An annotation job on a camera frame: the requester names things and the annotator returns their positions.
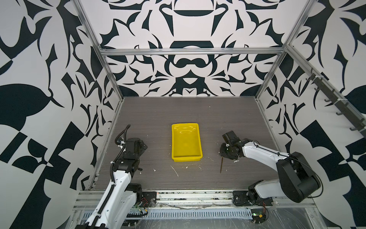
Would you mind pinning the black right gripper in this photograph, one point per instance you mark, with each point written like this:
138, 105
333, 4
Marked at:
222, 152

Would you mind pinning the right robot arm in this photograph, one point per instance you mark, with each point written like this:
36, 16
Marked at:
296, 179

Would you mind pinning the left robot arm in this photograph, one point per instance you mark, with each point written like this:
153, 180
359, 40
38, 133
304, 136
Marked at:
121, 194

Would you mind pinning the yellow plastic bin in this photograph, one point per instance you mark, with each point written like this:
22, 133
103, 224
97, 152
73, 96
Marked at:
186, 143

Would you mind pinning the white slotted cable duct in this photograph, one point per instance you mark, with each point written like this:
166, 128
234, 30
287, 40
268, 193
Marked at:
196, 214

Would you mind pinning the aluminium corner post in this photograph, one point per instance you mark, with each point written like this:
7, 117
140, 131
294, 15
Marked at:
270, 74

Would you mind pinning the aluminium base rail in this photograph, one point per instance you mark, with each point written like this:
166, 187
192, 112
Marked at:
182, 199

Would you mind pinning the black wall hook rack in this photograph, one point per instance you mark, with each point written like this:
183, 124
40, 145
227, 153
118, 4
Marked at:
335, 98

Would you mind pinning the aluminium frame crossbar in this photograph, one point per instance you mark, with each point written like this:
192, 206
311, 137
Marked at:
191, 51

